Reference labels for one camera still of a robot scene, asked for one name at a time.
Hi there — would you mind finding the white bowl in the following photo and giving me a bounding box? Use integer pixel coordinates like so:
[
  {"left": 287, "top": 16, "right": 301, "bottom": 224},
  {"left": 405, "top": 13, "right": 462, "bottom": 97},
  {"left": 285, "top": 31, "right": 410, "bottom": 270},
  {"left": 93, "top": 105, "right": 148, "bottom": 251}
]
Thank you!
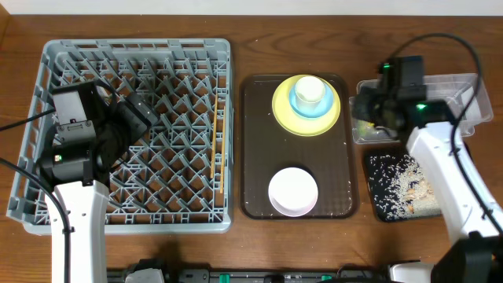
[{"left": 268, "top": 167, "right": 318, "bottom": 217}]

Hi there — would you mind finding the yellow plate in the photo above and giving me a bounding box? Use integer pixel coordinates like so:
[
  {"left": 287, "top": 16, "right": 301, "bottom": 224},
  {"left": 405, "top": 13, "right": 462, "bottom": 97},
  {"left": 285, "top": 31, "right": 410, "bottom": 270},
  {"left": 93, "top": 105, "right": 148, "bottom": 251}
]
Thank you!
[{"left": 272, "top": 75, "right": 342, "bottom": 137}]

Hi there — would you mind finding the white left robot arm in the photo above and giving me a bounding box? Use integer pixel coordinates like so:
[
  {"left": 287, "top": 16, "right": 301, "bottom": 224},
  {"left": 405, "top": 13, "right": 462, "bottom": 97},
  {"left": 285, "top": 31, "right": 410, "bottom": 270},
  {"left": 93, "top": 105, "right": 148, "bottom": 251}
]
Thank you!
[{"left": 37, "top": 91, "right": 159, "bottom": 282}]

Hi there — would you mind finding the rice pile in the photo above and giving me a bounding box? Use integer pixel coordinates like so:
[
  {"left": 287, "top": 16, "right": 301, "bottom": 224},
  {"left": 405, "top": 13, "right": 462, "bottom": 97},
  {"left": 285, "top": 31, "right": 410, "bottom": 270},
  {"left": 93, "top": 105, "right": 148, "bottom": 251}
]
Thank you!
[{"left": 371, "top": 153, "right": 441, "bottom": 220}]

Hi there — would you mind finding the dark brown serving tray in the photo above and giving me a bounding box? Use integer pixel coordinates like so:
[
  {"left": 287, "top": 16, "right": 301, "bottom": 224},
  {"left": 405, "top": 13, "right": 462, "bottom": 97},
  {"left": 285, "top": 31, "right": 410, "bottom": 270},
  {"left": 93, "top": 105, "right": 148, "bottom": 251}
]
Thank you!
[{"left": 239, "top": 73, "right": 358, "bottom": 220}]

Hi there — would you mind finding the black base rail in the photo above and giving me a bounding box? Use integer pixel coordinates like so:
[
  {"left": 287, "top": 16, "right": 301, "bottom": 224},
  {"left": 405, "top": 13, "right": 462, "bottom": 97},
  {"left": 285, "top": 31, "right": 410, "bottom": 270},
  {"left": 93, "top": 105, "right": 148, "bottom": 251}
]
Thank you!
[{"left": 107, "top": 259, "right": 391, "bottom": 283}]

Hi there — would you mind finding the grey plastic dishwasher rack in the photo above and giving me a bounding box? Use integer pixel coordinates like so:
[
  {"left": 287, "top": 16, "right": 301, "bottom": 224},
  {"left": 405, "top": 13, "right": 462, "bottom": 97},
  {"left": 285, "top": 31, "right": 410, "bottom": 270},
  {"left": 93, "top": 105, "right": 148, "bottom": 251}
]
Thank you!
[{"left": 17, "top": 39, "right": 234, "bottom": 235}]

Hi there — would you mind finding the black waste tray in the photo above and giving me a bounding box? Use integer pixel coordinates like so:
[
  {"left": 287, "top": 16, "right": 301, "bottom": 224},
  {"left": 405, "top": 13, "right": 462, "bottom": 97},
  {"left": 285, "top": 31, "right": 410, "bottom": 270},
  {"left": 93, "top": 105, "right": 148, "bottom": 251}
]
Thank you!
[{"left": 362, "top": 145, "right": 443, "bottom": 223}]

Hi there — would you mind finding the light blue small plate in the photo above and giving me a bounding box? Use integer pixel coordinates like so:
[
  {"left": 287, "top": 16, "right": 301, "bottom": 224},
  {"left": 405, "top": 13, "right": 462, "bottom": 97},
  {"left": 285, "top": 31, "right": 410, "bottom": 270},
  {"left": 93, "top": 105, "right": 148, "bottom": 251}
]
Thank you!
[{"left": 288, "top": 83, "right": 334, "bottom": 119}]

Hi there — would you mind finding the clear plastic bin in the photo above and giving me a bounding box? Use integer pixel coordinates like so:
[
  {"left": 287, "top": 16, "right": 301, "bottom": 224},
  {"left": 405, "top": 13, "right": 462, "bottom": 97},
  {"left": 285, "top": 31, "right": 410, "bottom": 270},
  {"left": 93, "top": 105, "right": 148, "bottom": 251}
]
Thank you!
[{"left": 351, "top": 73, "right": 494, "bottom": 145}]

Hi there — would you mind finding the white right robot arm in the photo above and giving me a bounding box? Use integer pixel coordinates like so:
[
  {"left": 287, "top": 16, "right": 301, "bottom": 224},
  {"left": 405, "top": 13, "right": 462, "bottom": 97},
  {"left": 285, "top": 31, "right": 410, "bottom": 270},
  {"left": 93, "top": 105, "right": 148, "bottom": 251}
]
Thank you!
[{"left": 351, "top": 79, "right": 502, "bottom": 282}]

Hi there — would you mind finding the green orange snack wrapper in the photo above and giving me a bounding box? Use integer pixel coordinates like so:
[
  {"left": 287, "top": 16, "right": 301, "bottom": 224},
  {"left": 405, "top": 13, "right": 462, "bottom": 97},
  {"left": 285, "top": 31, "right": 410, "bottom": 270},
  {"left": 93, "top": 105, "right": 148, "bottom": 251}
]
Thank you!
[{"left": 357, "top": 120, "right": 375, "bottom": 139}]

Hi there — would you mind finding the white cup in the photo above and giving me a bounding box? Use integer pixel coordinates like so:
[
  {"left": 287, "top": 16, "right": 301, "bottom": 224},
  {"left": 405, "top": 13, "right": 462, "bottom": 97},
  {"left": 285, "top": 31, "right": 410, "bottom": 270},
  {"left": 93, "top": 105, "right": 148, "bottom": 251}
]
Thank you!
[{"left": 295, "top": 75, "right": 325, "bottom": 112}]

